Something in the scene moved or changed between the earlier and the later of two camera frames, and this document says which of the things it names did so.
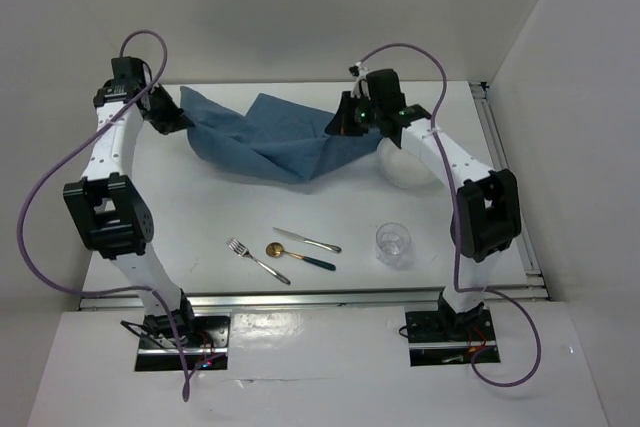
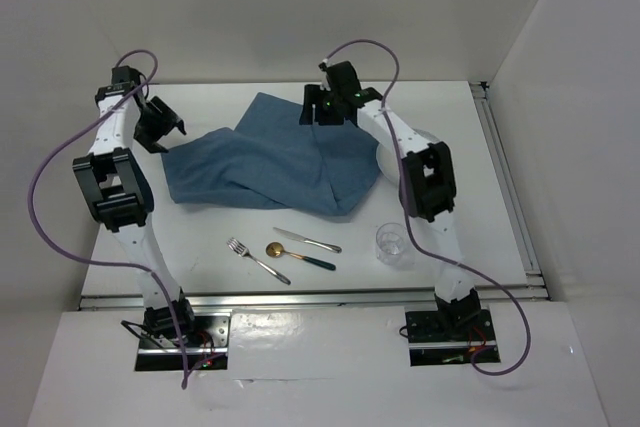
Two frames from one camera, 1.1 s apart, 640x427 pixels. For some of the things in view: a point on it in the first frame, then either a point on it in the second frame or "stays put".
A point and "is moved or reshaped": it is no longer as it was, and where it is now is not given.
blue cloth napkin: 275,139 is moved or reshaped
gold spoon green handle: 276,250 stays put
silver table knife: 335,249 stays put
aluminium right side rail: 480,91 stays put
